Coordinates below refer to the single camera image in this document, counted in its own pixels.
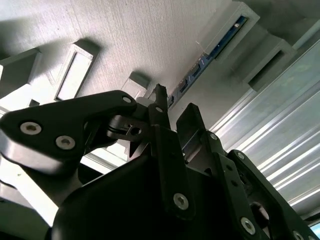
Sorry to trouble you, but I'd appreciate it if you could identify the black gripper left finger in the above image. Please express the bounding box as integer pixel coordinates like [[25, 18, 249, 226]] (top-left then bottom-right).
[[0, 83, 198, 221]]

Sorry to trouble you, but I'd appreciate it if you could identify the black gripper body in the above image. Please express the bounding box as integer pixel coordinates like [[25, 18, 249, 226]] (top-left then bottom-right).
[[51, 149, 241, 240]]

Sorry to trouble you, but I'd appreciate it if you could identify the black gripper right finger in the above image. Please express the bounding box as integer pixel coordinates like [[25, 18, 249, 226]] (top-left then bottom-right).
[[176, 102, 320, 240]]

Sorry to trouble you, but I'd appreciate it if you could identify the blue RAM stick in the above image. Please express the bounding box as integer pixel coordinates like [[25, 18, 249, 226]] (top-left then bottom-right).
[[166, 15, 249, 111]]

